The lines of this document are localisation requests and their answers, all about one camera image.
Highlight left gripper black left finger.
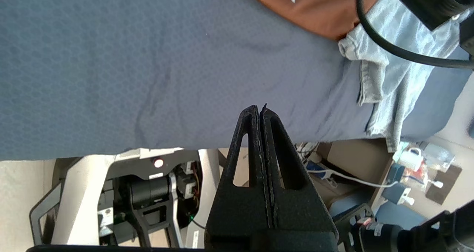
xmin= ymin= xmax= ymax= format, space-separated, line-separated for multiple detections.
xmin=204 ymin=105 xmax=269 ymax=252

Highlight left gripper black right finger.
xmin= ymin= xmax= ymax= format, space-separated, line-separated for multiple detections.
xmin=260 ymin=105 xmax=339 ymax=252

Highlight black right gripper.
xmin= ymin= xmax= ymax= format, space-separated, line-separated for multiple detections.
xmin=383 ymin=0 xmax=474 ymax=31

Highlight light blue denim shorts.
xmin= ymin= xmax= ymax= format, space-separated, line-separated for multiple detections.
xmin=338 ymin=0 xmax=471 ymax=153

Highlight brown cardboard box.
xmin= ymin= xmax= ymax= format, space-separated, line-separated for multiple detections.
xmin=317 ymin=138 xmax=394 ymax=209

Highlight dark teal box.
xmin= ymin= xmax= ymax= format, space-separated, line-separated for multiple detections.
xmin=383 ymin=163 xmax=408 ymax=204

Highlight rust brown folded garment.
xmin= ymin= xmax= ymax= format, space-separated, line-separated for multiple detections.
xmin=237 ymin=0 xmax=384 ymax=41

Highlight white mug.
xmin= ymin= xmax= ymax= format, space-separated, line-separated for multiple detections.
xmin=401 ymin=147 xmax=423 ymax=172

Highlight brown wooden board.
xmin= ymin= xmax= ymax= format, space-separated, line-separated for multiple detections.
xmin=425 ymin=165 xmax=463 ymax=205

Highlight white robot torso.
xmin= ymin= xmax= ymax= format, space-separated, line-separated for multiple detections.
xmin=30 ymin=147 xmax=223 ymax=248

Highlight blue bed sheet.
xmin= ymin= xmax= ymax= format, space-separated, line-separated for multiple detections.
xmin=0 ymin=0 xmax=474 ymax=162

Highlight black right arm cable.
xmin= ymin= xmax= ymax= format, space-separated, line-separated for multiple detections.
xmin=356 ymin=0 xmax=474 ymax=70

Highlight white floor cable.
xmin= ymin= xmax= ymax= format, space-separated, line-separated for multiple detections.
xmin=307 ymin=168 xmax=400 ymax=188

